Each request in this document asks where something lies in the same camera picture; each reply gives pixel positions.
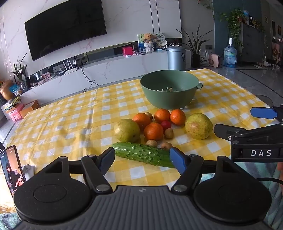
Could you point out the green cucumber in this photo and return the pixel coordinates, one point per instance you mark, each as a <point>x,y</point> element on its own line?
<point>141,153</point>

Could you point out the pink small heater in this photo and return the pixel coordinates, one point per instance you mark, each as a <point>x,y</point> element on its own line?
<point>214,60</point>

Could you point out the grey round stool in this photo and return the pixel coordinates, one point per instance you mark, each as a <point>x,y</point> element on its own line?
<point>264,100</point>

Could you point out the teal fuzzy cloth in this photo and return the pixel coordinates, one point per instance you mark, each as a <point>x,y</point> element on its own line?
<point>277,199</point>

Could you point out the trailing ivy plant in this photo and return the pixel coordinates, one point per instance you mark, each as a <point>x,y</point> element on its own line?
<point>235,21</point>

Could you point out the brown kiwi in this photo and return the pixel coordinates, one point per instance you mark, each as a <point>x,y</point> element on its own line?
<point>149,115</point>
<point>169,133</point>

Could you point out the green plastic bowl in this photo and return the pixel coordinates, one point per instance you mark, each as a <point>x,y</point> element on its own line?
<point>170,97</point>

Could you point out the white plastic bag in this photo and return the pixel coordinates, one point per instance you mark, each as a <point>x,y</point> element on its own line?
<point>204,59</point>

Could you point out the pile of paper booklets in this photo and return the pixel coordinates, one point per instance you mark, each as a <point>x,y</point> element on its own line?
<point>12,103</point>

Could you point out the hanging vine plant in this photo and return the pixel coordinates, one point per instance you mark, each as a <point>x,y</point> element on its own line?
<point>206,4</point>

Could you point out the brown longan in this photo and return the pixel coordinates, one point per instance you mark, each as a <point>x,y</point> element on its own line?
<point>166,145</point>
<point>151,143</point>

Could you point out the grey metal trash can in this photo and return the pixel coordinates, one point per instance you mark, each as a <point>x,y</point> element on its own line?
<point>176,58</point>

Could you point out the brown teddy bear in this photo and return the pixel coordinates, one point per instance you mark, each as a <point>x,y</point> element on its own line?
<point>148,37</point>

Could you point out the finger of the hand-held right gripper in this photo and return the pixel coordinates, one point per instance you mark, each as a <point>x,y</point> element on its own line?
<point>223,130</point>
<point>264,112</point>

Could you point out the gold round vase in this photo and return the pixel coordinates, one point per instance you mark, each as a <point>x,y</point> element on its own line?
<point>6,90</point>

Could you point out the white phone stand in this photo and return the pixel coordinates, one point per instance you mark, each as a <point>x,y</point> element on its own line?
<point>28,171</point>

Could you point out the green plant glass vase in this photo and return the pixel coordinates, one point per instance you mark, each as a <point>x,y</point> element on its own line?
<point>20,70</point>

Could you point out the flat tablet device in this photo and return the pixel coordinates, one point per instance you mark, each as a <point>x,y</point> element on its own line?
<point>141,53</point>

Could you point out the red box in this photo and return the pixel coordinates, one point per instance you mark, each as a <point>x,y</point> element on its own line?
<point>127,51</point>

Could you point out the blue water jug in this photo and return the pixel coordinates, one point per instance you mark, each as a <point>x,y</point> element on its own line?
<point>230,56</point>

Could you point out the blue snack packet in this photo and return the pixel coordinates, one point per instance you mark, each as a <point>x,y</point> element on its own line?
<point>15,89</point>

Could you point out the grey drawer cabinet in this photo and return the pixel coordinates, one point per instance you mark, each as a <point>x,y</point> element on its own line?
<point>252,44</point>

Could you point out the black smartphone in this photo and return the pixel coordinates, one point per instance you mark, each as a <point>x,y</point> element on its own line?
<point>12,170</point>

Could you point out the yellow checked tablecloth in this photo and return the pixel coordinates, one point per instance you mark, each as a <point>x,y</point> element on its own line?
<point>77,121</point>

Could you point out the blue picture card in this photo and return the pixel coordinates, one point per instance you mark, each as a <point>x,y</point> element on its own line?
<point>140,42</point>

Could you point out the yellow-green pear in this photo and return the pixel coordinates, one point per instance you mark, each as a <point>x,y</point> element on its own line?
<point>126,130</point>
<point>198,126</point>

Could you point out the potted plant black pot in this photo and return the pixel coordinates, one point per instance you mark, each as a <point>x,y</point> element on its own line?
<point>195,59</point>

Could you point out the black wall television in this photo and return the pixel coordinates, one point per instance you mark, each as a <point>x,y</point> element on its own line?
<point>66,26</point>

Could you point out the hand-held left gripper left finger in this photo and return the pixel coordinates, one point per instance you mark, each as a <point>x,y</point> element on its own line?
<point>107,157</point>

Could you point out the white router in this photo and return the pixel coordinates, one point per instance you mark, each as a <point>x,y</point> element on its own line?
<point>68,70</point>

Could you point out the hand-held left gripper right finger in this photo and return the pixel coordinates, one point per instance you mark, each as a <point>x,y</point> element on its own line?
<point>178,159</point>

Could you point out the round paper fan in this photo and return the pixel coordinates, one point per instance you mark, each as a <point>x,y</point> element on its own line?
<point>159,38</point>

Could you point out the orange cardboard box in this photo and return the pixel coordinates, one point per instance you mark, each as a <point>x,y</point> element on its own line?
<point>29,109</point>

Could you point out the white marble tv cabinet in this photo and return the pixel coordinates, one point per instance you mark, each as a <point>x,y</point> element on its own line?
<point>115,68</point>

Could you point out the brown kiwi back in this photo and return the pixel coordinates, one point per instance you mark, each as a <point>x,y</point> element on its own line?
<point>149,115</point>

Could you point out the pink cardboard box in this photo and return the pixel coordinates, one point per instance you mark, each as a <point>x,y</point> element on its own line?
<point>14,114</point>

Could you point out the orange mandarin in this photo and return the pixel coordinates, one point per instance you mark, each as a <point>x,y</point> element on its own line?
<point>178,117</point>
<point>162,115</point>
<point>153,132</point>
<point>141,121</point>

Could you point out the red tomato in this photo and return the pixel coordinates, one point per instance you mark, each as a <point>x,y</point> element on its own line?
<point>166,125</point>

